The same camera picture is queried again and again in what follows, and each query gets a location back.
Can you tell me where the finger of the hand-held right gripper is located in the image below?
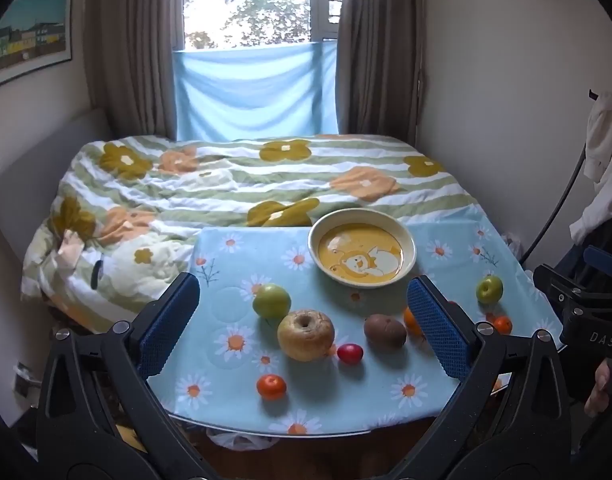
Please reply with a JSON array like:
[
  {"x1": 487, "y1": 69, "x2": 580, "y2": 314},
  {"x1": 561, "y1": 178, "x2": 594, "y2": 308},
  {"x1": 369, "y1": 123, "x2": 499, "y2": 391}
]
[
  {"x1": 532, "y1": 263, "x2": 589, "y2": 306},
  {"x1": 583, "y1": 245, "x2": 612, "y2": 275}
]

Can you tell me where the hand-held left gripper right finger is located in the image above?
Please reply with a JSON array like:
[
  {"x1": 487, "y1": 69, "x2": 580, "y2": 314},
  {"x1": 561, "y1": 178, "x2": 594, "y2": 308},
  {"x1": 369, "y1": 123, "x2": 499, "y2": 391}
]
[{"x1": 386, "y1": 275, "x2": 572, "y2": 480}]

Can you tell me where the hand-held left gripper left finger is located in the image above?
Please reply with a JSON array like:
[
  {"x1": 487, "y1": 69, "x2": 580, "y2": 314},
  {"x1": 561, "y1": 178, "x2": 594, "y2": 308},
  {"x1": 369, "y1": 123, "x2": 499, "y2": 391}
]
[{"x1": 36, "y1": 272, "x2": 222, "y2": 480}]

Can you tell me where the large orange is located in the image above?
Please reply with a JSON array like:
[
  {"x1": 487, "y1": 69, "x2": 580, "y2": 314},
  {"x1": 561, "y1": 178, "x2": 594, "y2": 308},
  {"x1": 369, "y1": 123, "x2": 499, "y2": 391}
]
[{"x1": 403, "y1": 306, "x2": 425, "y2": 337}]

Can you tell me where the brown kiwi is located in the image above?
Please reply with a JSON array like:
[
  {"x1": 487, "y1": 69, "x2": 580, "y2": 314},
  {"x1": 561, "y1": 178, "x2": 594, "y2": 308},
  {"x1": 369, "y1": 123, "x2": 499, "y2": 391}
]
[{"x1": 363, "y1": 313, "x2": 407, "y2": 350}]

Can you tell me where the cream bowl with yellow print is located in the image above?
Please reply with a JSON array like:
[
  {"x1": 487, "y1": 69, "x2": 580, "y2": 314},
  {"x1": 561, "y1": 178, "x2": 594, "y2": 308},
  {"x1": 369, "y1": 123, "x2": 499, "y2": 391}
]
[{"x1": 307, "y1": 208, "x2": 417, "y2": 288}]

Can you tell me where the yellow apple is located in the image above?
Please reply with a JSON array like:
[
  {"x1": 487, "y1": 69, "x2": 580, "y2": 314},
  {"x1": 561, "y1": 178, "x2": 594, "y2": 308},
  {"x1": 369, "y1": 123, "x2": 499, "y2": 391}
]
[{"x1": 277, "y1": 309, "x2": 335, "y2": 362}]

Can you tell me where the person's right hand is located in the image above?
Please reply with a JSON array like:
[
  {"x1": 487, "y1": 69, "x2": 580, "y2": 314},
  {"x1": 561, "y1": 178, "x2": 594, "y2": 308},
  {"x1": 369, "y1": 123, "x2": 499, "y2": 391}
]
[{"x1": 583, "y1": 359, "x2": 612, "y2": 418}]

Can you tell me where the blue daisy tablecloth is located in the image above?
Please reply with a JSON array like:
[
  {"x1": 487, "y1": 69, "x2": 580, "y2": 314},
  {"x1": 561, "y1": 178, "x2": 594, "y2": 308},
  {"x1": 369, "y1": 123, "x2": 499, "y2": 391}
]
[{"x1": 146, "y1": 220, "x2": 563, "y2": 436}]

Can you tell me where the small green apple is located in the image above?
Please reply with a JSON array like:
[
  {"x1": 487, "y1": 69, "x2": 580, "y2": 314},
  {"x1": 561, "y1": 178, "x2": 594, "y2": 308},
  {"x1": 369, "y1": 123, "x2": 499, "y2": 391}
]
[{"x1": 476, "y1": 275, "x2": 504, "y2": 305}]

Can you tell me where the large green apple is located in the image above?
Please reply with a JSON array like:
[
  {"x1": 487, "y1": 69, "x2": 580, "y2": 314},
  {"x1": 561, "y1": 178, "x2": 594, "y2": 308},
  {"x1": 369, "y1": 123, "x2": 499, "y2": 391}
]
[{"x1": 252, "y1": 283, "x2": 292, "y2": 320}]

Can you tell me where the white garment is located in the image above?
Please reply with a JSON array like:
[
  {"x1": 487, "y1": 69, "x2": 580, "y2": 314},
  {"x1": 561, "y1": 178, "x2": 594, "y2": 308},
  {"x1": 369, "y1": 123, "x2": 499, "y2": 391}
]
[{"x1": 568, "y1": 91, "x2": 612, "y2": 242}]

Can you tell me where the striped flower blanket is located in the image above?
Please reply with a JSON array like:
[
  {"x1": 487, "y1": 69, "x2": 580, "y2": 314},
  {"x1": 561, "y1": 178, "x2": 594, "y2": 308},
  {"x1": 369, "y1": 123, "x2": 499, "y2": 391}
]
[{"x1": 21, "y1": 134, "x2": 481, "y2": 335}]

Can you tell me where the white bed headboard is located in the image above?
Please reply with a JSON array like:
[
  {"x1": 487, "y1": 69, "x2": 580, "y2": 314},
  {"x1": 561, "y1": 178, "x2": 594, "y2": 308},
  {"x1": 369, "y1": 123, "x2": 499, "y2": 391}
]
[{"x1": 0, "y1": 107, "x2": 113, "y2": 221}]

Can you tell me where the light blue window cloth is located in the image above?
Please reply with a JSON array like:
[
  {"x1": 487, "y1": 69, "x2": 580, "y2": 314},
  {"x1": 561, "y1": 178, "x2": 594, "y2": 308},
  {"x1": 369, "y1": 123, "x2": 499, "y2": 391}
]
[{"x1": 172, "y1": 40, "x2": 340, "y2": 142}]

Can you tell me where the brown curtain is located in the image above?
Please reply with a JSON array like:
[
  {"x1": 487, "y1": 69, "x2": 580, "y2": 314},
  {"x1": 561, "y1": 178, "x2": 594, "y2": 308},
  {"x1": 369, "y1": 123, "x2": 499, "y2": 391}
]
[
  {"x1": 85, "y1": 0, "x2": 187, "y2": 142},
  {"x1": 336, "y1": 0, "x2": 428, "y2": 147}
]

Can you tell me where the window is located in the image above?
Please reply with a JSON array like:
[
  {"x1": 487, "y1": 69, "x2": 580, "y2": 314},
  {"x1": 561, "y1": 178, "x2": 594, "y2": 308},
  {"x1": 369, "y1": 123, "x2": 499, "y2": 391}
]
[{"x1": 183, "y1": 0, "x2": 348, "y2": 52}]

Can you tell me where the black cable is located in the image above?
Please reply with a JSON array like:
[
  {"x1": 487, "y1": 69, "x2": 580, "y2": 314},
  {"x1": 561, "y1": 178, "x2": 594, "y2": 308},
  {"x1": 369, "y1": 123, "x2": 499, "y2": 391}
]
[{"x1": 520, "y1": 144, "x2": 588, "y2": 267}]

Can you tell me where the wall socket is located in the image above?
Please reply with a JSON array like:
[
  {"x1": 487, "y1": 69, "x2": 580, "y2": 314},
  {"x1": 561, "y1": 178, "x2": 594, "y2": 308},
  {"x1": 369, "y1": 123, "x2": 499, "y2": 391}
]
[{"x1": 13, "y1": 360, "x2": 38, "y2": 397}]

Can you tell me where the framed wall picture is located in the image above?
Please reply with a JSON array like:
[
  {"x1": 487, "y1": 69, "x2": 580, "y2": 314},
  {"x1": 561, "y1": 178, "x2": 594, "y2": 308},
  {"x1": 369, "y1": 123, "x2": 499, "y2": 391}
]
[{"x1": 0, "y1": 0, "x2": 74, "y2": 92}]

